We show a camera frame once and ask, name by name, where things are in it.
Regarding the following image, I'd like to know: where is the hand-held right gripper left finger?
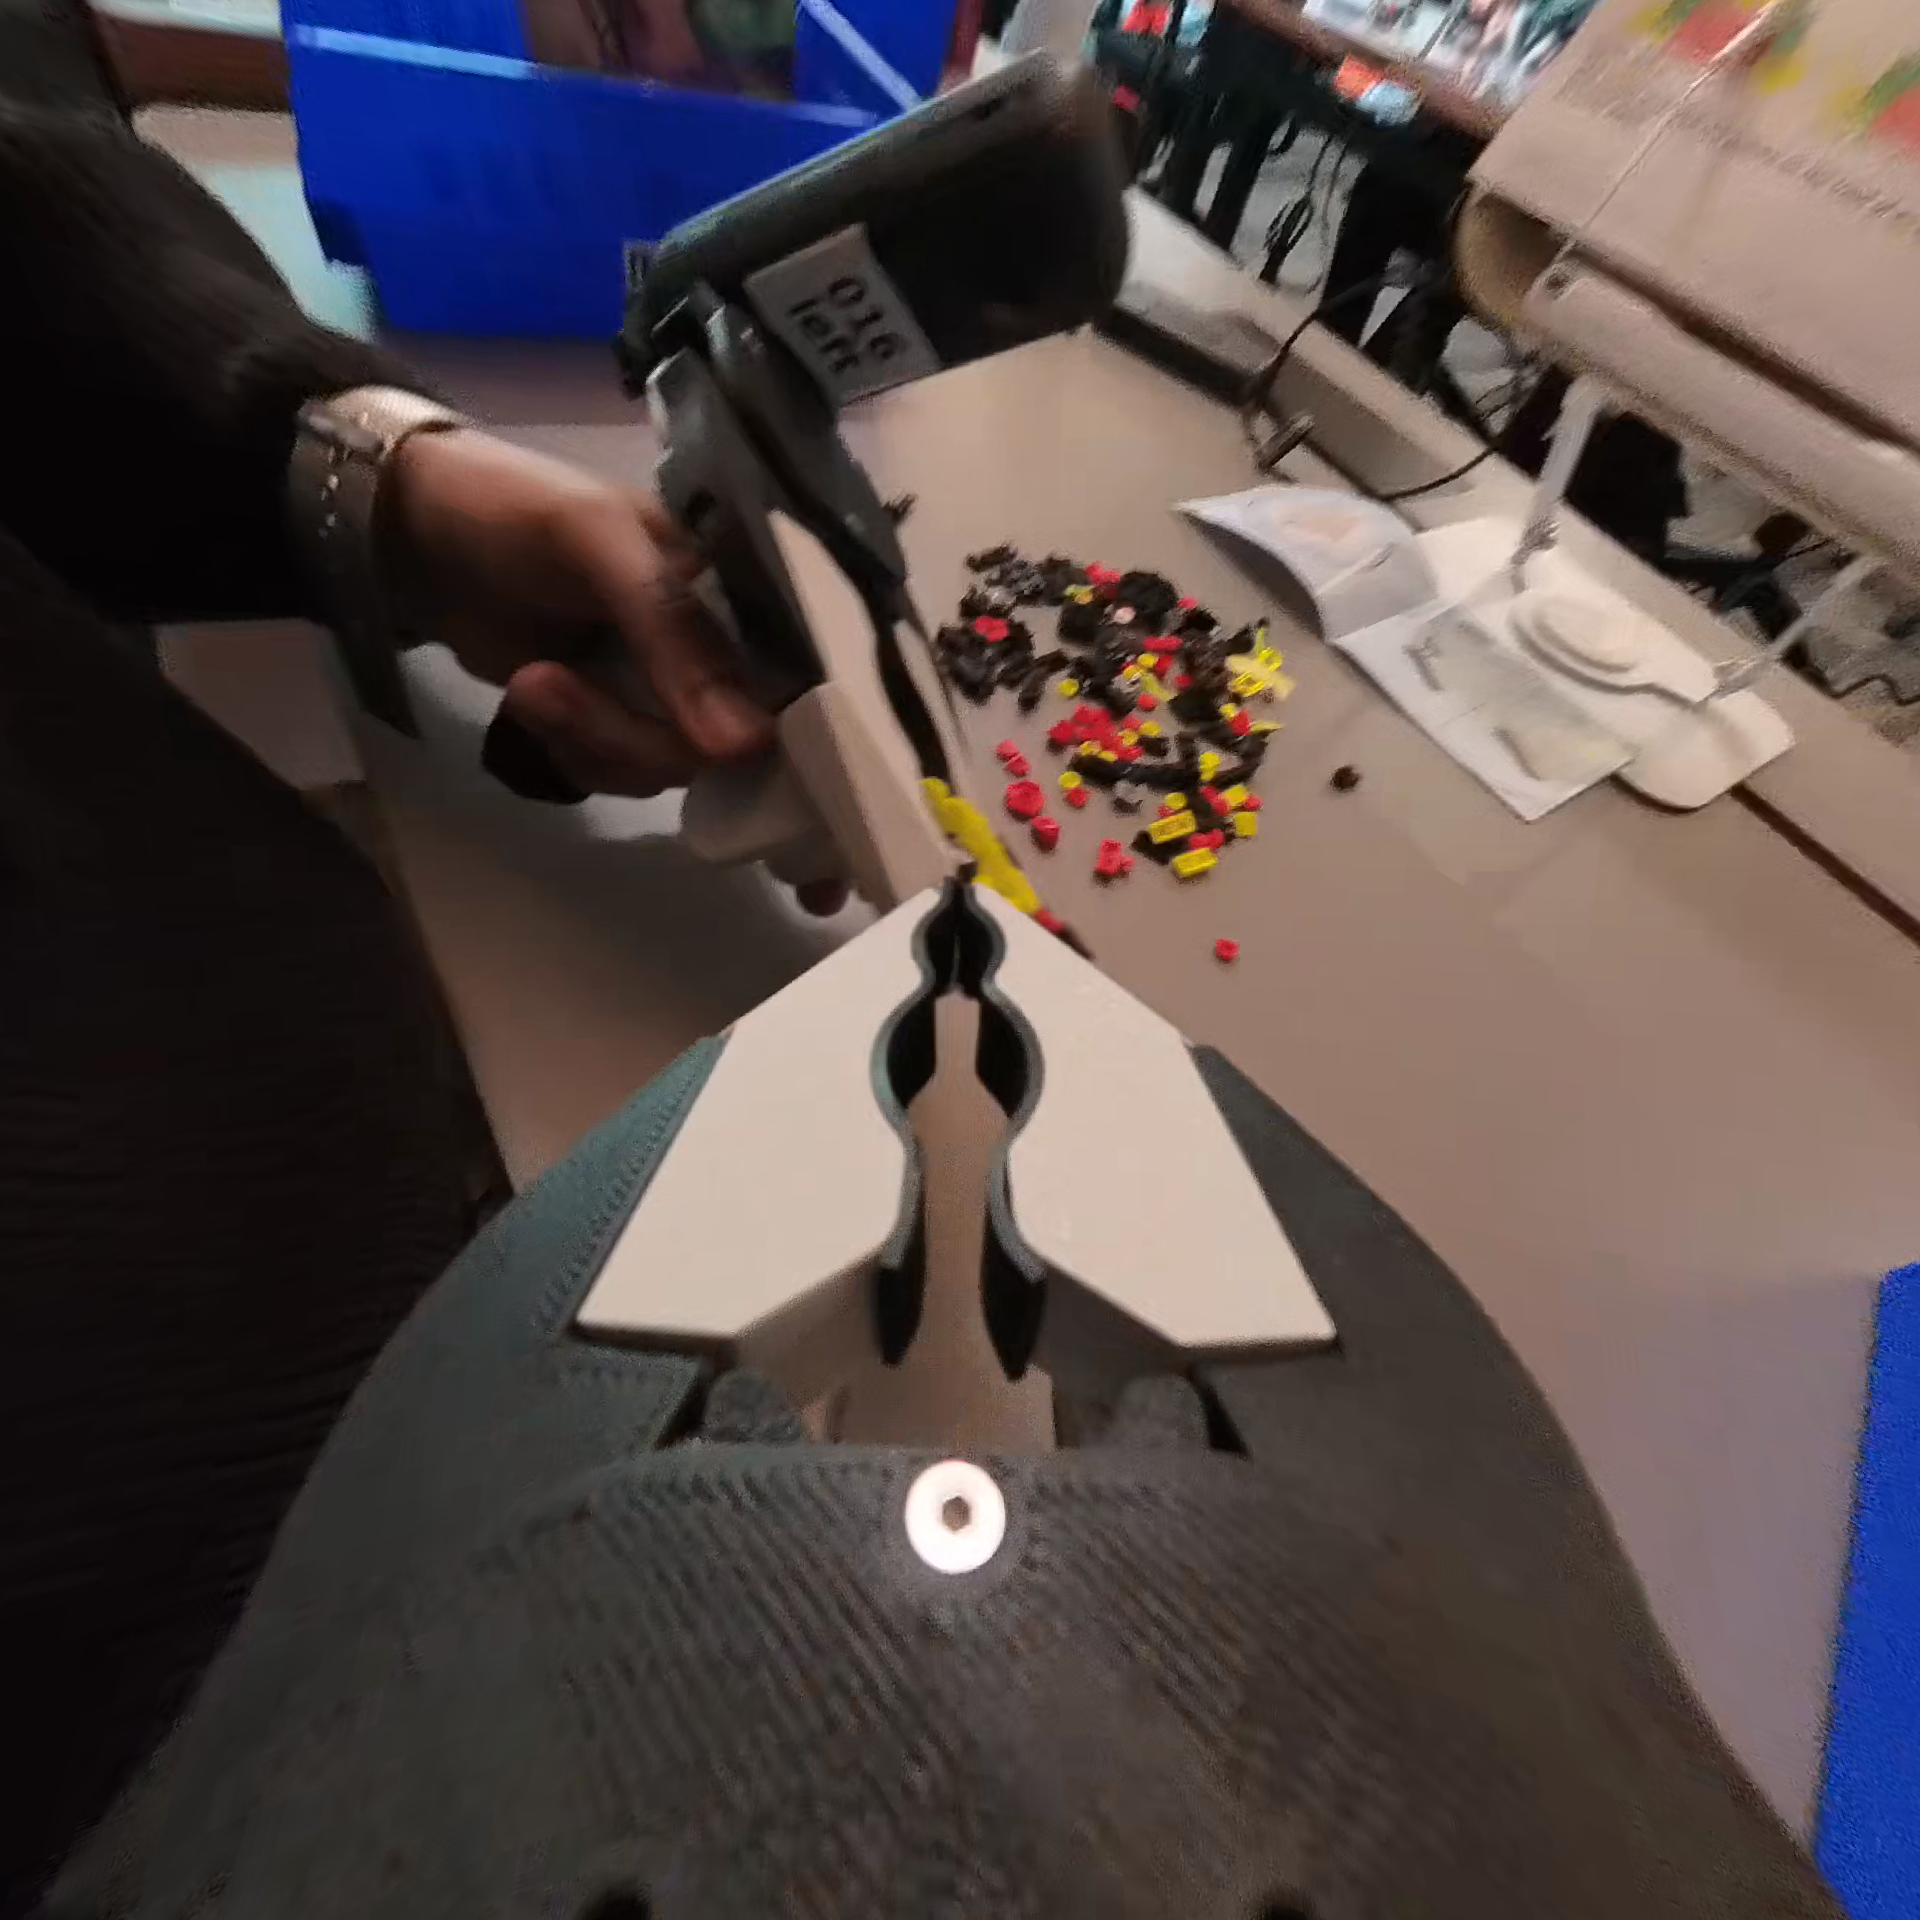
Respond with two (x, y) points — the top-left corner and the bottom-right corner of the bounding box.
(573, 885), (961, 1434)

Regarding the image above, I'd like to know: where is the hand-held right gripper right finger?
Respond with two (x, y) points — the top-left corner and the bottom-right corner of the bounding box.
(966, 885), (1338, 1419)

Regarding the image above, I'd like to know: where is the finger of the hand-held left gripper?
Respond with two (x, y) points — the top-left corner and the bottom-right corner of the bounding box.
(767, 511), (969, 917)
(872, 587), (963, 794)

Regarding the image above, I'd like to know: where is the black yellow red lego model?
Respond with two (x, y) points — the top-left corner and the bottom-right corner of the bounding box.
(918, 775), (1094, 960)

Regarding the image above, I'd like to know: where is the pile of lego pieces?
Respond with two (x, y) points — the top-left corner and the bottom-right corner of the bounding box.
(930, 545), (1297, 887)

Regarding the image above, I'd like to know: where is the person's left hand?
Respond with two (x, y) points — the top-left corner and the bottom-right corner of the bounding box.
(375, 432), (774, 805)

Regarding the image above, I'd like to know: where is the blue plastic bin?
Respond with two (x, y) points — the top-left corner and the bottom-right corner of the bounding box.
(278, 0), (969, 346)
(1813, 1260), (1920, 1920)

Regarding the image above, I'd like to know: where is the instruction booklet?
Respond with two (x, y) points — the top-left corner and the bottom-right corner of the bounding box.
(1175, 483), (1641, 826)

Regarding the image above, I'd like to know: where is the wristwatch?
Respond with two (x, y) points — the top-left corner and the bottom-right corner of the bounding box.
(286, 385), (470, 736)

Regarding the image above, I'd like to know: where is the person's black sweater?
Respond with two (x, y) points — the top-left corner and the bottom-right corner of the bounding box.
(0, 527), (519, 1893)

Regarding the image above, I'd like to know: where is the white stand base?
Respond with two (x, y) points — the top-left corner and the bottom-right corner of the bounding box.
(1504, 375), (1891, 812)

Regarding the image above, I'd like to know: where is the beige covered furniture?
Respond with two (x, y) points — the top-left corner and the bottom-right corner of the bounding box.
(1450, 0), (1920, 565)

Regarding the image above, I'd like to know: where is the black cable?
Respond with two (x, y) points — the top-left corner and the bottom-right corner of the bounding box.
(1235, 152), (1518, 506)

